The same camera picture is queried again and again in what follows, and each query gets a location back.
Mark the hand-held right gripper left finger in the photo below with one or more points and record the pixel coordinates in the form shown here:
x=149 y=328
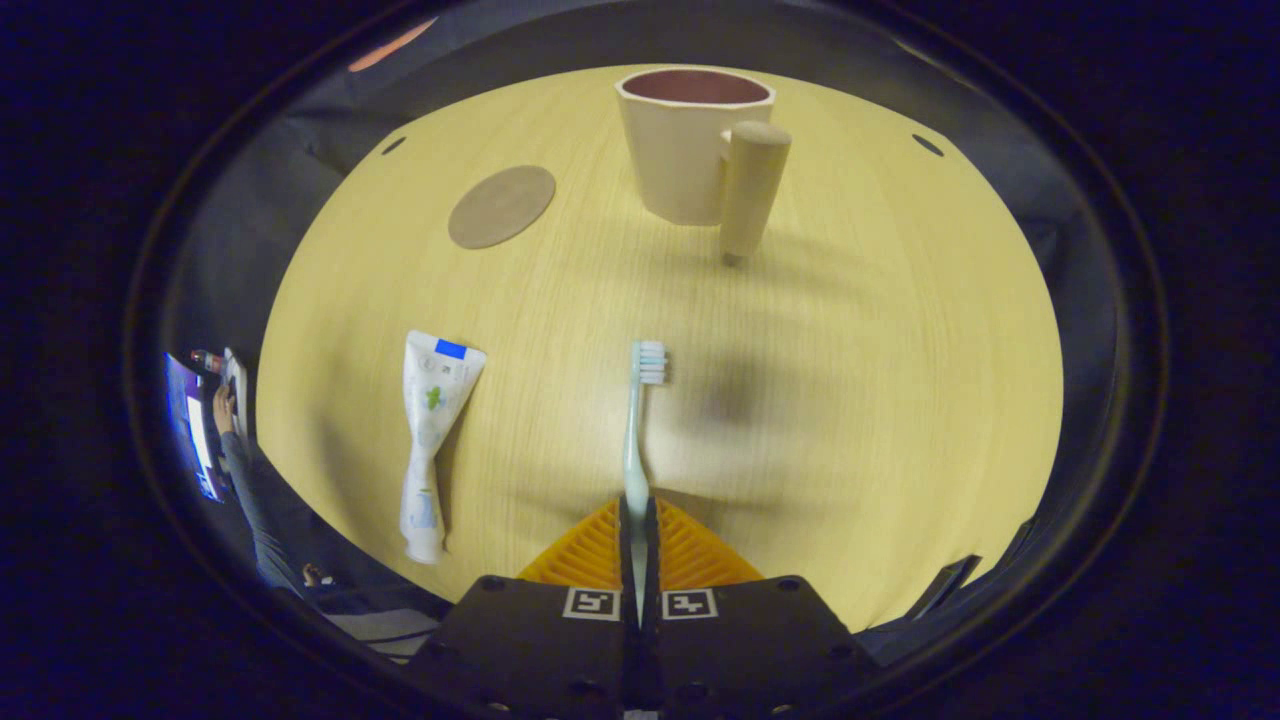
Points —
x=540 y=650

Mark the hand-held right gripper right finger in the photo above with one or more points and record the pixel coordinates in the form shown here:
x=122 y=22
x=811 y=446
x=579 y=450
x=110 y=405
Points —
x=740 y=650

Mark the pale green toothbrush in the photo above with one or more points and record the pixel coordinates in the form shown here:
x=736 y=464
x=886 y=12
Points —
x=635 y=450

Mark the white toothpaste tube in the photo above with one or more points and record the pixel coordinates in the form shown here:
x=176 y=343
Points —
x=435 y=420

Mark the round brown coaster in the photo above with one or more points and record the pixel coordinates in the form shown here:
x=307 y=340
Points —
x=501 y=207

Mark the light wooden desktop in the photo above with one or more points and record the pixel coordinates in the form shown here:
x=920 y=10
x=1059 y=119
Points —
x=850 y=400

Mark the computer monitor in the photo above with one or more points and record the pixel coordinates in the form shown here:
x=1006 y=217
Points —
x=190 y=430

